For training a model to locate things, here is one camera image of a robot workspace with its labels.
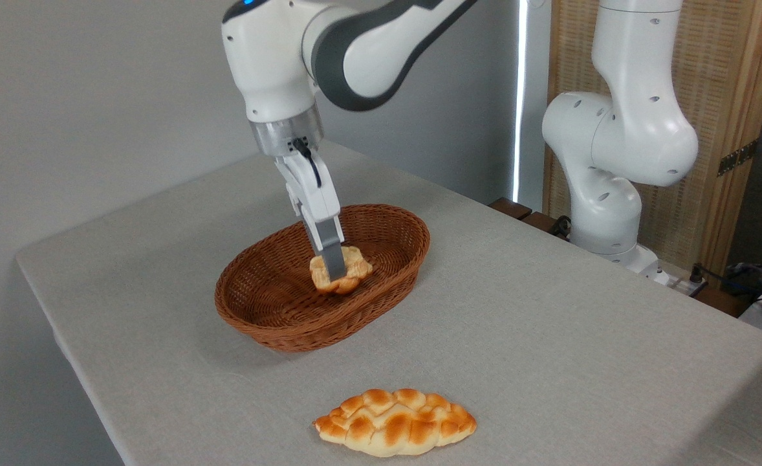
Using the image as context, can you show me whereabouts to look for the dark metal screen hinge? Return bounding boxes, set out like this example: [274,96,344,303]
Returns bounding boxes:
[717,139,758,177]

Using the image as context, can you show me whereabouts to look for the rattan wooden folding screen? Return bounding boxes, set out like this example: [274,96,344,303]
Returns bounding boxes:
[543,0,762,279]

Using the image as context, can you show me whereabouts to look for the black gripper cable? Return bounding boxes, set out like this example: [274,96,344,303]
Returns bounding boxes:
[292,138,323,189]

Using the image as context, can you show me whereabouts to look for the small round bread roll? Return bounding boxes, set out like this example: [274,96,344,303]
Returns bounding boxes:
[309,245,374,295]

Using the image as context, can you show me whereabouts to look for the brown wicker basket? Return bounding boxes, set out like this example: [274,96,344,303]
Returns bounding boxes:
[215,204,431,353]

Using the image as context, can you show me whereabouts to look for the long braided bread loaf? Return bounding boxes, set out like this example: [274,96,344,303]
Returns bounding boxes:
[313,388,477,458]

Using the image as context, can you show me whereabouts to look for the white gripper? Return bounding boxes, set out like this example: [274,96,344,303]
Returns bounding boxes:
[274,149,348,283]

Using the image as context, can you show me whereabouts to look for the grey tablecloth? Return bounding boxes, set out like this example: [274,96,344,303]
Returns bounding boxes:
[16,139,762,466]

